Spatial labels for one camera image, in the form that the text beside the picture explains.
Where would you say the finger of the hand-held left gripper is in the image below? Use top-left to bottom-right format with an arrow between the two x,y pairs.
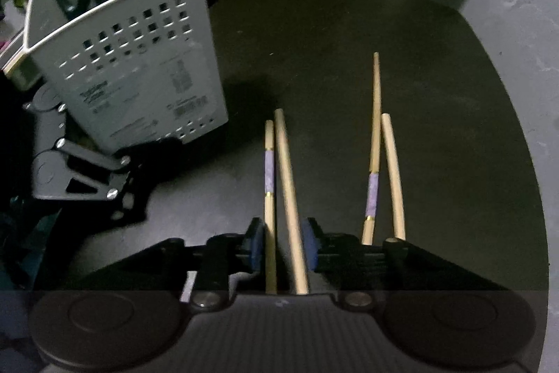
55,105 -> 71,145
56,139 -> 148,222

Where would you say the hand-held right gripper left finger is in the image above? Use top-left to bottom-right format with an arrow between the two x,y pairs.
73,218 -> 267,310

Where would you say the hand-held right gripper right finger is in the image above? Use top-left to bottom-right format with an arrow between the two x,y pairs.
303,217 -> 510,310

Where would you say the white perforated utensil basket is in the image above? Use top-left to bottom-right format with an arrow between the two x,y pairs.
23,0 -> 229,154

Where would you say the wooden countertop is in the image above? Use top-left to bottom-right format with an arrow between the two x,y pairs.
0,50 -> 41,91

